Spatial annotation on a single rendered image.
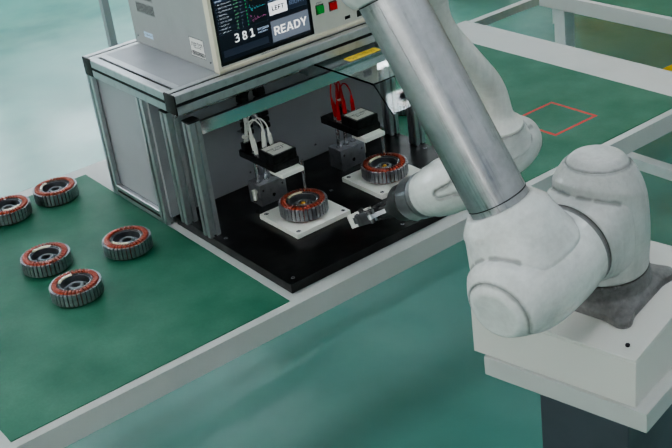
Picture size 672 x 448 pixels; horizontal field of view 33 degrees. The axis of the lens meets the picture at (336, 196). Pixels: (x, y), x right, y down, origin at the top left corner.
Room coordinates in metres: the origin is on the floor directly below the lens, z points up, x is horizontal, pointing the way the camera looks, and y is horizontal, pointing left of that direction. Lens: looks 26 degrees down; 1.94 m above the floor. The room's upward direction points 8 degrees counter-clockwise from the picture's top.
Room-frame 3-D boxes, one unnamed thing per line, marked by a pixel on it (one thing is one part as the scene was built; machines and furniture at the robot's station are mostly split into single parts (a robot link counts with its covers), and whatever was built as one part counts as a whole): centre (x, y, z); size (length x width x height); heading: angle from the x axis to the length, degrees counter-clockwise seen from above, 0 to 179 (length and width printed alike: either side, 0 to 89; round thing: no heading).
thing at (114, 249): (2.27, 0.48, 0.77); 0.11 x 0.11 x 0.04
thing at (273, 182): (2.39, 0.16, 0.80); 0.08 x 0.05 x 0.06; 124
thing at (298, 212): (2.27, 0.08, 0.80); 0.11 x 0.11 x 0.04
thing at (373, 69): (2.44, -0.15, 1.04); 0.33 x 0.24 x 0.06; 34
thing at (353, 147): (2.53, -0.04, 0.80); 0.08 x 0.05 x 0.06; 124
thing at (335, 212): (2.27, 0.08, 0.78); 0.15 x 0.15 x 0.01; 34
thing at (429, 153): (2.35, -0.02, 0.76); 0.64 x 0.47 x 0.02; 124
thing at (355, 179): (2.41, -0.12, 0.78); 0.15 x 0.15 x 0.01; 34
